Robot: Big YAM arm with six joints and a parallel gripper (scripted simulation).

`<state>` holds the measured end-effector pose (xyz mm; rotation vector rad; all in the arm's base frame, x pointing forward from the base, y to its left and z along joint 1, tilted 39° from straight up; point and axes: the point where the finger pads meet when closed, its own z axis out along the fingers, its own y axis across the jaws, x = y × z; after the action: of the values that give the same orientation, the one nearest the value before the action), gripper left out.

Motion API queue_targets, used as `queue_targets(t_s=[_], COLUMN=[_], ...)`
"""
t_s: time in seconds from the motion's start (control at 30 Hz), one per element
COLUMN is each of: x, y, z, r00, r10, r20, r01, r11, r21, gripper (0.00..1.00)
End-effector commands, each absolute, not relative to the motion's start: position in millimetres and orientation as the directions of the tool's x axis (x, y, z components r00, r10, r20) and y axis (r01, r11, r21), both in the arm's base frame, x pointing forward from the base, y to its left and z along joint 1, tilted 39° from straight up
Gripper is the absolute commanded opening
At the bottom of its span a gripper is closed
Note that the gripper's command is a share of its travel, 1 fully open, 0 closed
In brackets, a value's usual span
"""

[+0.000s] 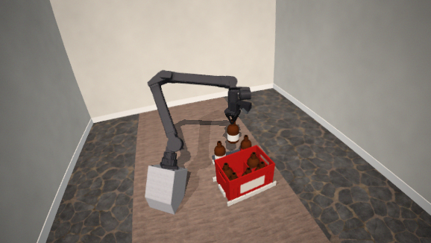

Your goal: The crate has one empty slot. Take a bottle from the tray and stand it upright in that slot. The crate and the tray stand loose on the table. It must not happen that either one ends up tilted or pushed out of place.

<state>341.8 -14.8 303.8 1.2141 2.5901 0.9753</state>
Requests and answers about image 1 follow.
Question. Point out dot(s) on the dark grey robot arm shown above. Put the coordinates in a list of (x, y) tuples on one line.
[(174, 144)]

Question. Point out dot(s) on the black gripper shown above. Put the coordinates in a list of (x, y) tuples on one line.
[(229, 113)]

